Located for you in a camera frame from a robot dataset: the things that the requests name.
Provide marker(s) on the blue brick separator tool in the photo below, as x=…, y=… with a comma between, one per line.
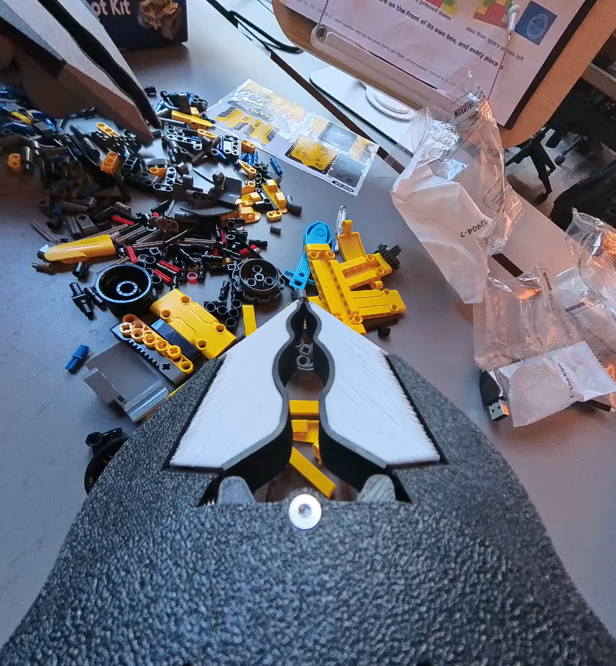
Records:
x=308, y=255

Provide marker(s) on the instruction sheet stand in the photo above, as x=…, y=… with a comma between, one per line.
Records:
x=417, y=41

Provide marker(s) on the black spoked wheel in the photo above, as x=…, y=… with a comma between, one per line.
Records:
x=97, y=460

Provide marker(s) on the dark grey wheel hub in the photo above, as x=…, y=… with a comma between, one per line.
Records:
x=260, y=281

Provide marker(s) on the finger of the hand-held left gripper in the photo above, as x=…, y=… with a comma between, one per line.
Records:
x=52, y=47
x=115, y=57

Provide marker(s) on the small grey wheel hub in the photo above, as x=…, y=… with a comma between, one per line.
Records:
x=303, y=358

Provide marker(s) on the yellow sticker sheet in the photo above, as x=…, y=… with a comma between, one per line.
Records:
x=297, y=135

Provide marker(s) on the black usb plug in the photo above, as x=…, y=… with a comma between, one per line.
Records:
x=495, y=400

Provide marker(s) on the grey toothed rack piece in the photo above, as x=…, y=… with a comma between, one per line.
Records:
x=125, y=380

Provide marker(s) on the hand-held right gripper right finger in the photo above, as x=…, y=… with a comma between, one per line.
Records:
x=380, y=411

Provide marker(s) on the yellow beam frame assembly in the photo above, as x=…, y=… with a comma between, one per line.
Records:
x=349, y=291

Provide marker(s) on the small black connector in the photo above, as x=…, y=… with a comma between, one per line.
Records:
x=301, y=298

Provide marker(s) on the yellow pointed panel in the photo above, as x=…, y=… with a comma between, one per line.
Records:
x=79, y=248

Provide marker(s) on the pile of building brick parts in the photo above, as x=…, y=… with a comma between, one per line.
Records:
x=193, y=244

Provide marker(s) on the grey desk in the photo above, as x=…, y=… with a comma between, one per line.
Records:
x=16, y=468

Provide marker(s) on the white paper sachet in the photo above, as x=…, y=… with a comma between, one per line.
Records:
x=552, y=385

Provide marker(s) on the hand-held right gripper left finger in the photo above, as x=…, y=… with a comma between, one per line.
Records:
x=229, y=411

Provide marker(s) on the blue pin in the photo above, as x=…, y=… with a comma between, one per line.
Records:
x=77, y=358

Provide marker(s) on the black round rim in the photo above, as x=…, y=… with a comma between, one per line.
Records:
x=125, y=289

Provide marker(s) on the yellow studded block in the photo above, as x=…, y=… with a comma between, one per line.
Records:
x=193, y=322

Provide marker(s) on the dark blue kit box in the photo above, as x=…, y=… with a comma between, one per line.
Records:
x=146, y=21

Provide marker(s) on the black office chair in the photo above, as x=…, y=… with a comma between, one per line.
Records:
x=537, y=161

